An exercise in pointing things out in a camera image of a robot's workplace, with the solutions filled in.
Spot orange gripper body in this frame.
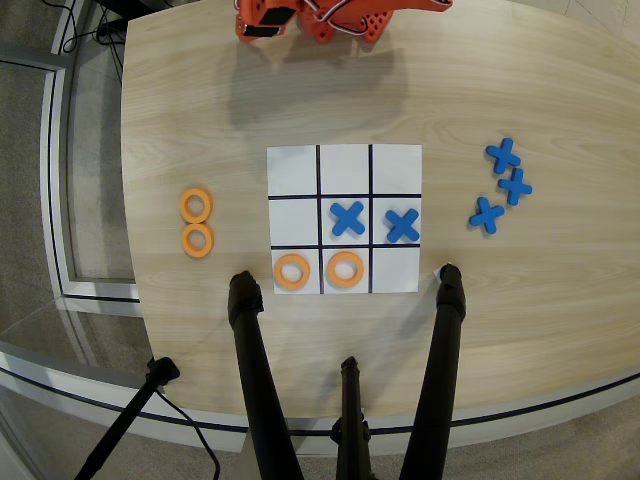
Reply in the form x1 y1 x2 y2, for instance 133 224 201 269
233 0 301 43

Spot white tic-tac-toe paper board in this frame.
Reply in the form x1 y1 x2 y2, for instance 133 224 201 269
266 143 424 295

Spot short black tripod leg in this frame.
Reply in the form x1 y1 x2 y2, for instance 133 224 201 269
329 355 374 480

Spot black floor cable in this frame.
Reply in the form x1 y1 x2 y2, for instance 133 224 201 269
153 388 222 480

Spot black tangled cables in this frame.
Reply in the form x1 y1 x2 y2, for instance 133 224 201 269
58 0 127 57

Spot orange foam ring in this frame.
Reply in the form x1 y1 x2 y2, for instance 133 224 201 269
273 253 312 291
180 222 216 259
327 250 366 289
179 187 215 225

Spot thick black tripod leg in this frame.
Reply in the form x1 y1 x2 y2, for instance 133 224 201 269
227 270 306 480
397 263 469 480

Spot thin black stand leg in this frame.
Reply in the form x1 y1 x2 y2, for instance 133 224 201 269
73 356 181 480

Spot grey metal floor frame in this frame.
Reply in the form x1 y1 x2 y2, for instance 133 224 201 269
0 42 142 307

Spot blue foam cross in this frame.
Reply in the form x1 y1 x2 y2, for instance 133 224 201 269
329 200 367 237
497 167 534 206
383 207 421 245
468 196 506 235
484 137 523 175

